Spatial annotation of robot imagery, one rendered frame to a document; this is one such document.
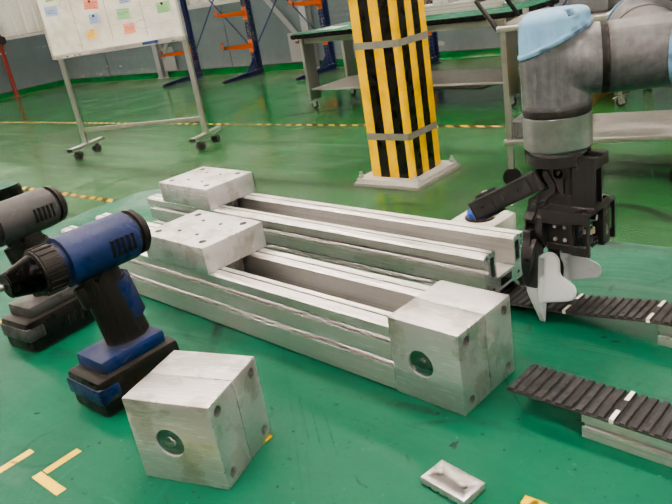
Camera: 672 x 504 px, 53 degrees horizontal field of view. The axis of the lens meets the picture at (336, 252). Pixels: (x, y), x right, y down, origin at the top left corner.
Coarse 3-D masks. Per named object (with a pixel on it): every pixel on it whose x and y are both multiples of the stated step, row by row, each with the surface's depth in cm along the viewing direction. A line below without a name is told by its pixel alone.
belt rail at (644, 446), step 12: (588, 420) 63; (600, 420) 62; (588, 432) 63; (600, 432) 62; (612, 432) 62; (624, 432) 60; (636, 432) 59; (612, 444) 62; (624, 444) 61; (636, 444) 60; (648, 444) 60; (660, 444) 58; (648, 456) 59; (660, 456) 59
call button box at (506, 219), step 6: (504, 210) 106; (462, 216) 106; (498, 216) 104; (504, 216) 104; (510, 216) 104; (462, 222) 104; (468, 222) 104; (474, 222) 103; (480, 222) 103; (486, 222) 102; (492, 222) 102; (498, 222) 102; (504, 222) 103; (510, 222) 104; (504, 228) 103; (510, 228) 104
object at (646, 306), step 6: (648, 300) 79; (654, 300) 79; (642, 306) 78; (648, 306) 78; (654, 306) 78; (636, 312) 77; (642, 312) 77; (648, 312) 77; (630, 318) 76; (636, 318) 76; (642, 318) 76
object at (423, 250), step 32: (160, 224) 139; (288, 224) 109; (320, 224) 106; (352, 224) 110; (384, 224) 105; (416, 224) 100; (448, 224) 97; (320, 256) 108; (352, 256) 101; (384, 256) 97; (416, 256) 94; (448, 256) 88; (480, 256) 85; (512, 256) 90; (480, 288) 87
